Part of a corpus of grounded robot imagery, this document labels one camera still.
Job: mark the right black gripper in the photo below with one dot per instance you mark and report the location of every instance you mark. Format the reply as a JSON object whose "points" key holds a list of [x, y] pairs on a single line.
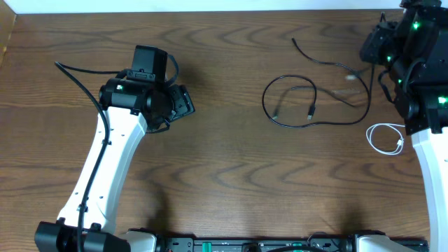
{"points": [[380, 35]]}

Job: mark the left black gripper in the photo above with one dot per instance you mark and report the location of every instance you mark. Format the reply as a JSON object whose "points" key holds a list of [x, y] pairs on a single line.
{"points": [[184, 103]]}

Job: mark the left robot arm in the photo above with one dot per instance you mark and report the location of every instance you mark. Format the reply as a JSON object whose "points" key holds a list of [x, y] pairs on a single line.
{"points": [[135, 102]]}

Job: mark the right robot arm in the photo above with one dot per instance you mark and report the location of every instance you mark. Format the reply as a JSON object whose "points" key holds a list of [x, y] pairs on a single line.
{"points": [[414, 53]]}

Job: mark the cardboard box wall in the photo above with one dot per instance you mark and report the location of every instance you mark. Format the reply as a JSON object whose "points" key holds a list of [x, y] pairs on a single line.
{"points": [[7, 22]]}

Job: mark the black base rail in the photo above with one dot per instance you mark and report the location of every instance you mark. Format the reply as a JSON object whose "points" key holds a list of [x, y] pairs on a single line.
{"points": [[185, 244]]}

